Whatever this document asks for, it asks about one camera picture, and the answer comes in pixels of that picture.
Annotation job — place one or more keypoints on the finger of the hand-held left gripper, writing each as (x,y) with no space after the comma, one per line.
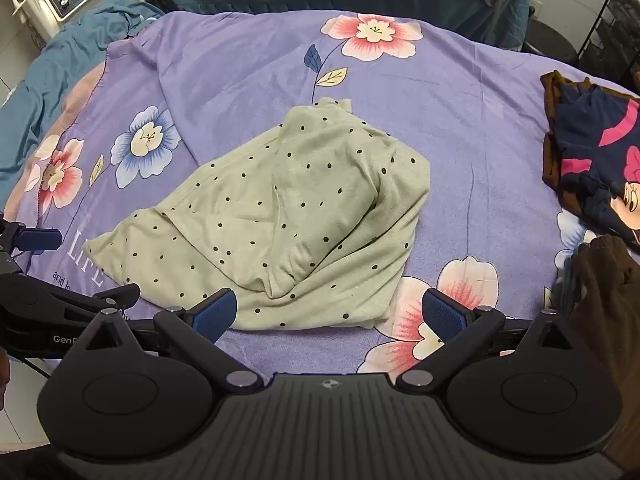
(100,297)
(40,241)

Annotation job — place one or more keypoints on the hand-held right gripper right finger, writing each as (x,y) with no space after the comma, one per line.
(442,315)

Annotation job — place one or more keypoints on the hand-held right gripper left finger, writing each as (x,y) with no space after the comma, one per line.
(220,315)

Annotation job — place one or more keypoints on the pale green polka dot shirt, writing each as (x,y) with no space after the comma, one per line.
(300,185)

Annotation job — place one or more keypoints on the dark brown cloth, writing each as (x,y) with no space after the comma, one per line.
(610,300)

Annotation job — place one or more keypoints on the teal duvet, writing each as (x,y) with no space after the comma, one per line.
(50,60)

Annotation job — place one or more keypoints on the navy cartoon print garment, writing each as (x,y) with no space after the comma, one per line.
(585,125)

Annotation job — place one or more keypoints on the purple floral blanket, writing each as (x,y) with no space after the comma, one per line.
(250,60)

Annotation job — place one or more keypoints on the black round stool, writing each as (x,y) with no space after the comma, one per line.
(550,35)

